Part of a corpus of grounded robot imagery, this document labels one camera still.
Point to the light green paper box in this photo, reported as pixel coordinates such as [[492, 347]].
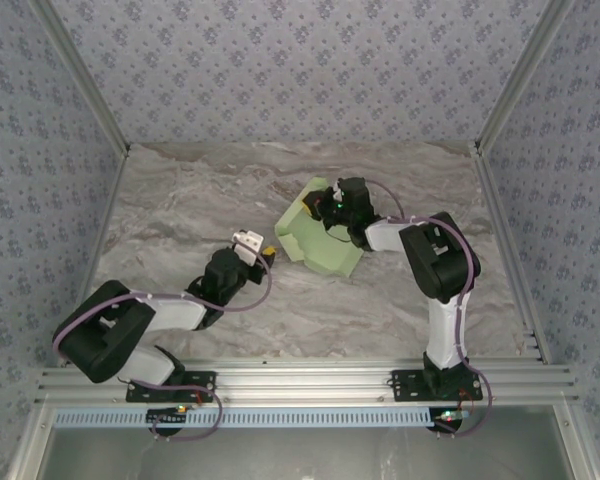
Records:
[[320, 250]]

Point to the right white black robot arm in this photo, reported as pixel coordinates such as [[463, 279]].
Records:
[[440, 260]]

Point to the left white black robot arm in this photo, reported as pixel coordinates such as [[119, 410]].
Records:
[[105, 340]]

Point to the aluminium cross beam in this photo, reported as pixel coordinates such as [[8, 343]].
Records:
[[305, 382]]

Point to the black controller board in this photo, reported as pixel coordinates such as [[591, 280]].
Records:
[[165, 417], [447, 422]]

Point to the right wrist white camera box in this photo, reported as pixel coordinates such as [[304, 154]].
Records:
[[336, 192]]

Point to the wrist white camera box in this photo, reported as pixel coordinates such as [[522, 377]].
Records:
[[247, 245], [336, 192]]

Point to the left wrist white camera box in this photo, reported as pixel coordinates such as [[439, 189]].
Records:
[[247, 245]]

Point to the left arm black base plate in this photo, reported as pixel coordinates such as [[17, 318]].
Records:
[[205, 387]]

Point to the aluminium side rail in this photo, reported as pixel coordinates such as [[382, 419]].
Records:
[[106, 210], [492, 200]]

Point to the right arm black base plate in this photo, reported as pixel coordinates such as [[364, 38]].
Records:
[[405, 387]]

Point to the aluminium frame post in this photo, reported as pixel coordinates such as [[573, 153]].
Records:
[[83, 75], [521, 75]]

